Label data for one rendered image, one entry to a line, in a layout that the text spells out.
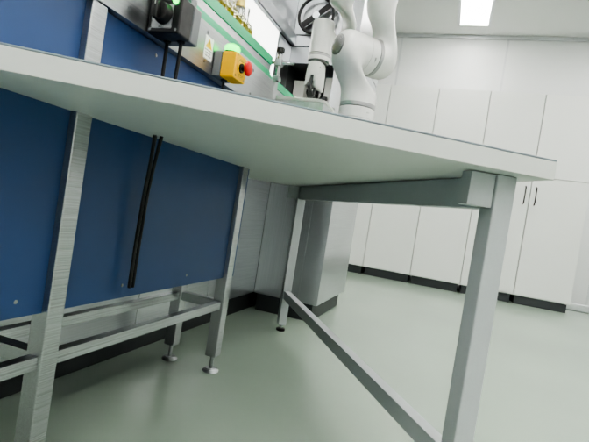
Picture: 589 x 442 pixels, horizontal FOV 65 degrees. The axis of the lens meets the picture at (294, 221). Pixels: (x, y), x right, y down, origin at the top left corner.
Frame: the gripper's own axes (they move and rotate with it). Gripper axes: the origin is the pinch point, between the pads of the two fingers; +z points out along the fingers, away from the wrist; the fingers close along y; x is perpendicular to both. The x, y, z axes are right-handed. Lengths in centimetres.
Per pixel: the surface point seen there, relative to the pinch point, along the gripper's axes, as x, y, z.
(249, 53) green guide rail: -12.2, 32.8, -6.8
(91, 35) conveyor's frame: -9, 100, 15
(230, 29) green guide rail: -12.2, 46.3, -8.8
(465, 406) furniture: 66, 78, 71
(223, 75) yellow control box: -6, 57, 8
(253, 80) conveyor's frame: -10.5, 30.3, 1.1
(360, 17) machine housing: -7, -73, -66
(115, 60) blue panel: -11, 91, 17
